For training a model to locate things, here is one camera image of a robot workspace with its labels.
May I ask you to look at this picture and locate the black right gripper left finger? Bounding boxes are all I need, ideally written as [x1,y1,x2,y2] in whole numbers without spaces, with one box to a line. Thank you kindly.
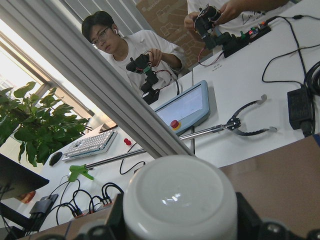
[74,193,125,240]

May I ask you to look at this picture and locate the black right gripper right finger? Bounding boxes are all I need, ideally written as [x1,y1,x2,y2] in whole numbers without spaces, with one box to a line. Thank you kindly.
[235,192,320,240]

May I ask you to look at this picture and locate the white ikea cup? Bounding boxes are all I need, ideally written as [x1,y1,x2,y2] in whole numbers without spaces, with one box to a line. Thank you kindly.
[123,155,238,240]

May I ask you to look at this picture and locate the white keyboard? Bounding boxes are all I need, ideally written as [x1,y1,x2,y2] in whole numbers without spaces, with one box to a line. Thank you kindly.
[61,130,118,162]

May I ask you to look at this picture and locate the black computer mouse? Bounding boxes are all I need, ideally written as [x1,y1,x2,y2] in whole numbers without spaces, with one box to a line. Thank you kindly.
[49,151,63,166]

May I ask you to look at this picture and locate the silver reacher grabber tool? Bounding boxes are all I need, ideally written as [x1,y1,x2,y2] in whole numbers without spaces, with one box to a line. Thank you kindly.
[67,94,278,183]

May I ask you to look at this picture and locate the green potted plant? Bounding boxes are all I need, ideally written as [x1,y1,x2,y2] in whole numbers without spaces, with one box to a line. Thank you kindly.
[0,81,88,167]

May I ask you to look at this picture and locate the blue teach pendant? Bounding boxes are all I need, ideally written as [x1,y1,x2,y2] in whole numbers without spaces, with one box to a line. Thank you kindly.
[154,80,211,136]

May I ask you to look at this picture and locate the black power adapter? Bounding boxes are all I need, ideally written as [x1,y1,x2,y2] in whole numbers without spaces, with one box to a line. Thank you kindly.
[287,86,313,135]

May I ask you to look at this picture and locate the seated person white shirt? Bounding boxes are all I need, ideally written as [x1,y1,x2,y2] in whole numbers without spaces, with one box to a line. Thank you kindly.
[81,11,187,96]

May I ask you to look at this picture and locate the aluminium frame post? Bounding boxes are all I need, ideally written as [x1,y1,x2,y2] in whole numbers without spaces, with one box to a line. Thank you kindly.
[0,0,193,158]

